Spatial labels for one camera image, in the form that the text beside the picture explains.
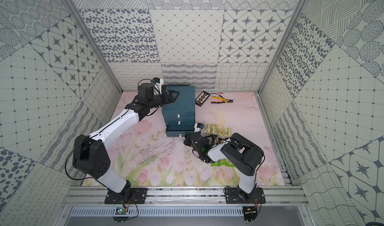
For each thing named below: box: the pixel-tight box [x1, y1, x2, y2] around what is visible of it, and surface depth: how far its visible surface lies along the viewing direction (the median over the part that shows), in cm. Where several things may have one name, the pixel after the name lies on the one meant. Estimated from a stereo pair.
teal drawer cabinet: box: [162, 86, 195, 137], surface depth 87 cm
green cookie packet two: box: [210, 124, 219, 135], surface depth 98 cm
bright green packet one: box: [211, 158, 236, 168], surface depth 85 cm
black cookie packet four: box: [213, 137, 226, 145], surface depth 95 cm
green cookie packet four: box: [223, 125, 233, 138], surface depth 98 cm
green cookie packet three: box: [216, 126, 225, 137], surface depth 97 cm
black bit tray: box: [195, 90, 211, 107], surface depth 118 cm
